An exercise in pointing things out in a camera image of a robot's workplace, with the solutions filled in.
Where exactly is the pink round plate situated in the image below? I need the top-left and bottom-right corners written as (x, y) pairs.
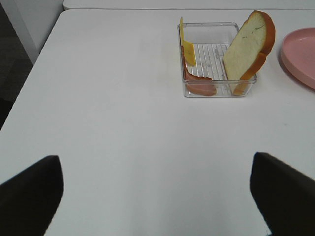
top-left (280, 28), bottom-right (315, 89)

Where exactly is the bacon strip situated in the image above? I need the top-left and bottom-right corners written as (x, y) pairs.
top-left (181, 46), bottom-right (217, 96)

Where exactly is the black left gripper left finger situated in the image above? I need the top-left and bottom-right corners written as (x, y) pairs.
top-left (0, 155), bottom-right (63, 236)

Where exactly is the left clear plastic container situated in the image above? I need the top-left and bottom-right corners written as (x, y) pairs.
top-left (178, 22), bottom-right (257, 97)

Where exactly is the yellow cheese slice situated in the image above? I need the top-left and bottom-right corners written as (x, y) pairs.
top-left (179, 17), bottom-right (195, 66)

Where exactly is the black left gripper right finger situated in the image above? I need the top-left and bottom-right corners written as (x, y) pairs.
top-left (250, 152), bottom-right (315, 236)

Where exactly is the left bread slice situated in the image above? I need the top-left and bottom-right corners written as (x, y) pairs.
top-left (223, 10), bottom-right (276, 80)

